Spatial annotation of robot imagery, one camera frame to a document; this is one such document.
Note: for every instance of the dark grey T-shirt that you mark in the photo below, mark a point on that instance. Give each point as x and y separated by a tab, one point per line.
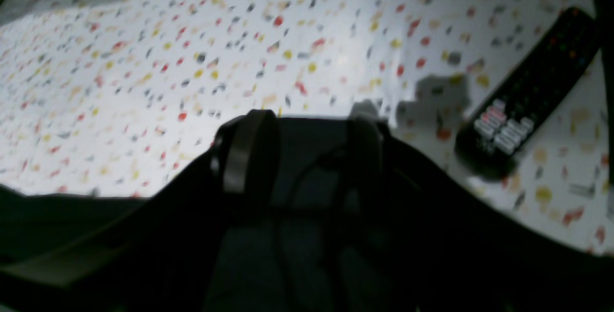
279	215

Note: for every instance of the black remote control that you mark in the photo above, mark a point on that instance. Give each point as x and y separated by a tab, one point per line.
505	122

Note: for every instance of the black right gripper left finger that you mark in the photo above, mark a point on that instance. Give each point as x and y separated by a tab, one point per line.
75	253

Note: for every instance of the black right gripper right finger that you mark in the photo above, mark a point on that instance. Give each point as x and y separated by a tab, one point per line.
465	256

